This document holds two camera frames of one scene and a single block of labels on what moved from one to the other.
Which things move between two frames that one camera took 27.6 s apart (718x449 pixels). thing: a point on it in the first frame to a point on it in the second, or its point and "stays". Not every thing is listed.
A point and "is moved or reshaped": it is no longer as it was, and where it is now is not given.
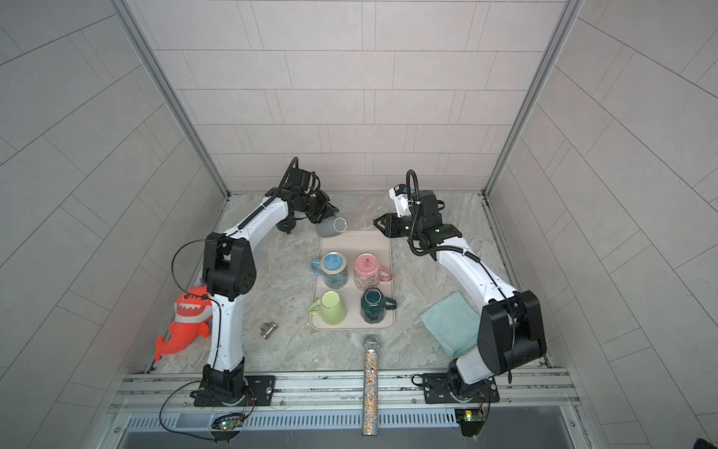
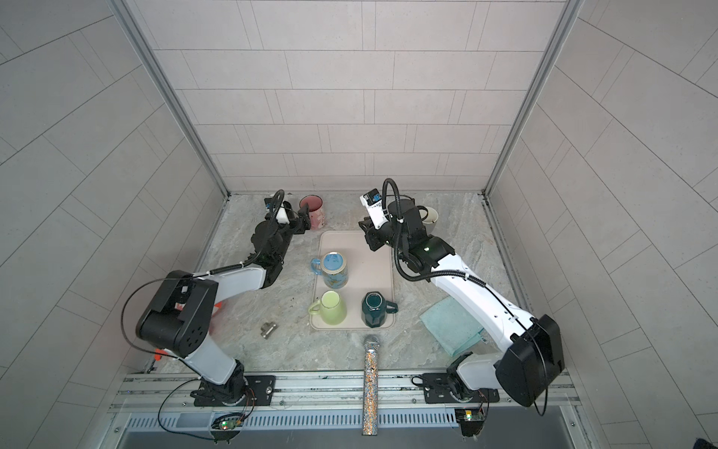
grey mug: [331, 226] is moved or reshaped
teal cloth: [454, 323] stays
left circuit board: [230, 423] stays
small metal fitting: [267, 328] stays
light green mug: [331, 310] stays
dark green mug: [374, 304] stays
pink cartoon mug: [367, 271] is moved or reshaped
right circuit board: [471, 421] stays
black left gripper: [324, 205] to [303, 221]
